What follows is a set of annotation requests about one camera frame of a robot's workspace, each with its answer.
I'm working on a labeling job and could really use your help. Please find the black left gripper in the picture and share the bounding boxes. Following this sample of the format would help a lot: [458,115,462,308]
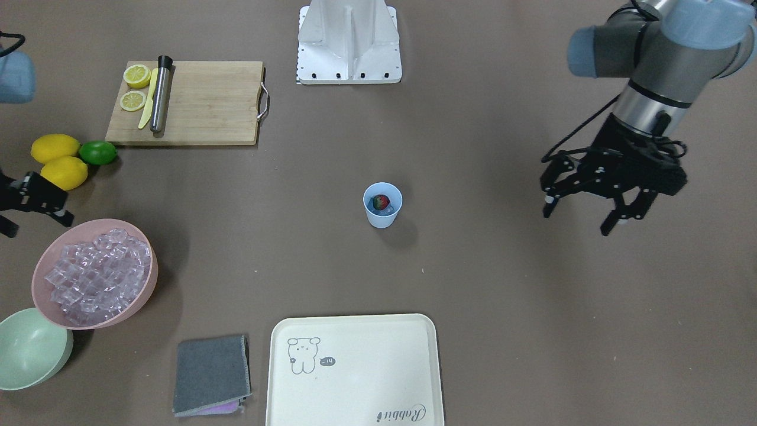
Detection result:
[539,112,688,237]

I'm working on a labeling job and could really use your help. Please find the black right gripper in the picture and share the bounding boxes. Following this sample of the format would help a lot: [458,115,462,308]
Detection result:
[0,172,74,238]

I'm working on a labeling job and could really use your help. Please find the red strawberry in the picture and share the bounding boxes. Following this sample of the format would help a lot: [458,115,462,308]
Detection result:
[370,194,390,213]

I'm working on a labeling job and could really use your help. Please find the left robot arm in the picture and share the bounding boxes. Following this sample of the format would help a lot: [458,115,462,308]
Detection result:
[540,1,755,235]

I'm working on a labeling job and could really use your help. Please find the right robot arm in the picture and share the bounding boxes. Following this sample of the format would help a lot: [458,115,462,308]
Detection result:
[1,32,74,227]

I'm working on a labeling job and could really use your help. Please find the pile of clear ice cubes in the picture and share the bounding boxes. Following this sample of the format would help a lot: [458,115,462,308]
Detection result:
[43,228,153,327]

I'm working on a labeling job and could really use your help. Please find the light blue plastic cup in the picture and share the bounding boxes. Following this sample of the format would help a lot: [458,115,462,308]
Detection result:
[363,182,403,229]

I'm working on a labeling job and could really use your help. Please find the pink bowl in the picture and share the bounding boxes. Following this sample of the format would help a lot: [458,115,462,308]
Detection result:
[31,218,158,331]

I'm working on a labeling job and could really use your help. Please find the yellow lemon near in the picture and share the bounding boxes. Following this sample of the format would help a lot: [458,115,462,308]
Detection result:
[40,156,89,191]

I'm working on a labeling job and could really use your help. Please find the yellow lemon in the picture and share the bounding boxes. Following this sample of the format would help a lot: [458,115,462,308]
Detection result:
[40,156,89,191]
[30,133,80,164]

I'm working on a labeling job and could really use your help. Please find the yellow lemon far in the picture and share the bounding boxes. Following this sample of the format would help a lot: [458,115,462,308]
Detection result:
[30,133,80,164]

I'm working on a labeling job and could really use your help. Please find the green lime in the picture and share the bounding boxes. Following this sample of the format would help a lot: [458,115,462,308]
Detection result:
[78,141,117,166]

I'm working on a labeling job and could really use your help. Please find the mint green bowl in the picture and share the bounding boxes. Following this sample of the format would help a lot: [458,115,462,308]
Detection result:
[1,308,74,391]

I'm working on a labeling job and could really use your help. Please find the lemon half lower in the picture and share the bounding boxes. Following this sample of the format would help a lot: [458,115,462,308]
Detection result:
[119,90,147,112]

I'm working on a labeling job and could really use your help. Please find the lemon half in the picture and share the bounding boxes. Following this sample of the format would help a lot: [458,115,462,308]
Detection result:
[122,64,152,89]
[119,90,147,112]

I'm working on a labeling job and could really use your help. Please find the yellow plastic knife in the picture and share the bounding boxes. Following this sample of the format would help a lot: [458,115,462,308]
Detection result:
[138,68,158,129]

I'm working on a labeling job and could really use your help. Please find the steel muddler rod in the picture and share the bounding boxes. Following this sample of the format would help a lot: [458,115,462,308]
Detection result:
[150,56,173,133]

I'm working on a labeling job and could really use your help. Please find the lemon half upper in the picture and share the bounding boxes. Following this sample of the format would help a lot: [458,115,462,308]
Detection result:
[122,64,152,89]

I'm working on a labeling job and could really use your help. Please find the wooden cutting board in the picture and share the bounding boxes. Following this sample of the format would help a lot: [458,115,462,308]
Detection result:
[105,60,270,146]

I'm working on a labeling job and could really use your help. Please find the grey folded cloth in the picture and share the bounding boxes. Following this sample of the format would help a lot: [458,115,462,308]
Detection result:
[172,334,252,417]

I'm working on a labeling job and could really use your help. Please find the cream rabbit tray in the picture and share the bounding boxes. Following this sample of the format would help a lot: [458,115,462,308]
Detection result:
[266,313,445,425]

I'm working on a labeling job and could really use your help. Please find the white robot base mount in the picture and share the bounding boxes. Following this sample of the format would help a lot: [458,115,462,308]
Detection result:
[296,1,403,85]

